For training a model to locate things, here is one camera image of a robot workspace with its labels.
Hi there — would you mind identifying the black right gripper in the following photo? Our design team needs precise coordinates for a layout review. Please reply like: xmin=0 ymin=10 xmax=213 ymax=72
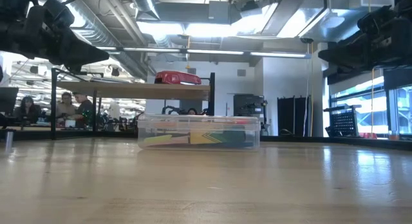
xmin=318 ymin=0 xmax=412 ymax=72

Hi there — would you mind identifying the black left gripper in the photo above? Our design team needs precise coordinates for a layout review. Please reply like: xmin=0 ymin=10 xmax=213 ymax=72
xmin=0 ymin=0 xmax=110 ymax=73

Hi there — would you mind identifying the clear plastic pencil box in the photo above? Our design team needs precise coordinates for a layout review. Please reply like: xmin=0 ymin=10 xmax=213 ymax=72
xmin=137 ymin=113 xmax=261 ymax=151

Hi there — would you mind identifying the yellow green crayon box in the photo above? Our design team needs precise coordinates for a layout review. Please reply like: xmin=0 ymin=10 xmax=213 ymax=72
xmin=189 ymin=130 xmax=247 ymax=146

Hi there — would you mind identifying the wooden shelf board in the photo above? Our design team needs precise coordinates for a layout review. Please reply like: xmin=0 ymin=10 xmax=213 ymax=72
xmin=57 ymin=80 xmax=212 ymax=100

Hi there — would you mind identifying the black perforated rack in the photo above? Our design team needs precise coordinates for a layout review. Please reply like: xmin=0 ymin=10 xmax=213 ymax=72
xmin=323 ymin=104 xmax=363 ymax=138

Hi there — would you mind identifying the black monitor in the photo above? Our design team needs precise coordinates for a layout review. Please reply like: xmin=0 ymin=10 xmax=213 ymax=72
xmin=0 ymin=87 xmax=21 ymax=117

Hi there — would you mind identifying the black folding panel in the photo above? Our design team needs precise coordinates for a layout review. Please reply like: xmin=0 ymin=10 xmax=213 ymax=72
xmin=277 ymin=96 xmax=312 ymax=137

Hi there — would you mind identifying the red stapler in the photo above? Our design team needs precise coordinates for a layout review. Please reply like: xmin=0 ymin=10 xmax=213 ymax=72
xmin=154 ymin=70 xmax=203 ymax=86

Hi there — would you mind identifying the black cabinet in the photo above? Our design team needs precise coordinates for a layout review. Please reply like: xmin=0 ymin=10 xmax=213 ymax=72
xmin=233 ymin=93 xmax=268 ymax=135

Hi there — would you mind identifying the long ceiling light bar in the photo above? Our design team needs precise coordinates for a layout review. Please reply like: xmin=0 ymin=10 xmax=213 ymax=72
xmin=96 ymin=45 xmax=312 ymax=59

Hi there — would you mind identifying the black metal shelf frame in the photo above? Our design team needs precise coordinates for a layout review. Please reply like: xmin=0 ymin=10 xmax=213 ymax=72
xmin=50 ymin=66 xmax=217 ymax=145

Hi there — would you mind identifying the yellow hanging cable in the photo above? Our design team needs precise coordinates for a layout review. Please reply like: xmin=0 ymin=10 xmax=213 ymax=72
xmin=368 ymin=0 xmax=377 ymax=136

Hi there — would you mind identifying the black metal table frame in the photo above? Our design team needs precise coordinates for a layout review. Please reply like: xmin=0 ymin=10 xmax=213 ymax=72
xmin=0 ymin=129 xmax=412 ymax=151

